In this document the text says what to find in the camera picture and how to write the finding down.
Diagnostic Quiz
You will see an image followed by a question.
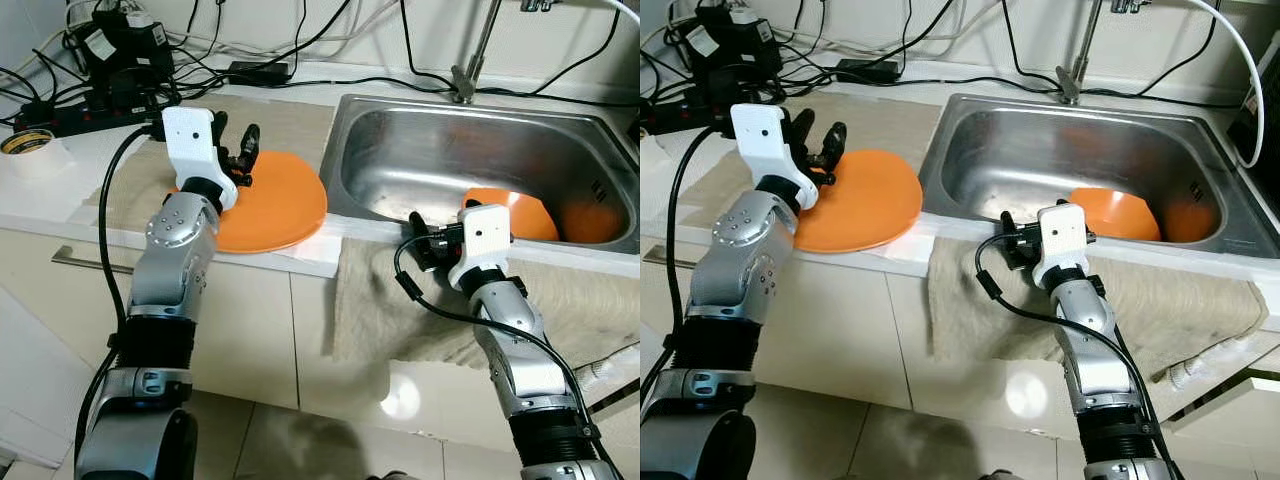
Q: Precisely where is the orange plastic bowl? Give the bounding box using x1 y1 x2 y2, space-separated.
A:
462 188 559 243
1068 187 1166 242

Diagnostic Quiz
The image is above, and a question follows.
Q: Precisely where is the beige counter mat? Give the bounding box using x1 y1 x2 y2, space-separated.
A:
680 92 936 226
85 95 336 236

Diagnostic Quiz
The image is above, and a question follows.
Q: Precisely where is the orange plastic plate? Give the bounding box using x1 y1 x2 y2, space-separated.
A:
170 150 329 254
790 148 923 253

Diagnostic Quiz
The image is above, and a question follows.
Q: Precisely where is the black power adapter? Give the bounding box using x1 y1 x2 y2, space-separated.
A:
835 58 902 84
228 62 292 84

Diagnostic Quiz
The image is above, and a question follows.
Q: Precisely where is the beige hanging towel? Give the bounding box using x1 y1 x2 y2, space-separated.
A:
925 238 1271 365
330 238 641 371

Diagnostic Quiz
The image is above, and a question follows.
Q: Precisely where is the stainless steel sink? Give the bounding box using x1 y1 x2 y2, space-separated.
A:
918 93 1280 259
320 93 641 256

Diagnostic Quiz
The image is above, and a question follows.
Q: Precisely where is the black charger box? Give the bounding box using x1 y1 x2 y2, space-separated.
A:
78 10 176 97
680 5 784 93

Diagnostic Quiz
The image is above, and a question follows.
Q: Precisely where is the black power strip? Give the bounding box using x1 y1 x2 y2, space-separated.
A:
15 100 181 139
640 95 741 137

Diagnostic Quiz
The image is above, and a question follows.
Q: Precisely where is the metal faucet pipe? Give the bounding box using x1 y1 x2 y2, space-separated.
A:
450 0 503 105
1055 0 1103 105

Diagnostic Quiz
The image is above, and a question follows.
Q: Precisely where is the tape roll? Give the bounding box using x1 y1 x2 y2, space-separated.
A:
0 128 71 183

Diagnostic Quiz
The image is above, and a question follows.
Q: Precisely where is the white drawer front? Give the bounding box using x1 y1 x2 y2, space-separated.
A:
1168 345 1280 423
590 368 641 413

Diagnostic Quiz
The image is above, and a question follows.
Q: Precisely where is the black appliance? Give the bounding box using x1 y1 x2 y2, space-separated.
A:
1232 30 1280 169

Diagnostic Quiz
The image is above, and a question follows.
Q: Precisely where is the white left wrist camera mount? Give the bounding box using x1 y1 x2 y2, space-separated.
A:
730 103 819 213
160 105 241 213

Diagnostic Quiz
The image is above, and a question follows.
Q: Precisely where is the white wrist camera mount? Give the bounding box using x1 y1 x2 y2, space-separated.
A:
1033 203 1092 291
447 203 514 293
730 103 819 213
160 105 241 213

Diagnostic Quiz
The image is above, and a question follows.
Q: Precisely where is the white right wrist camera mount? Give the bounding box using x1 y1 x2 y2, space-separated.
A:
447 203 514 293
1033 203 1092 291

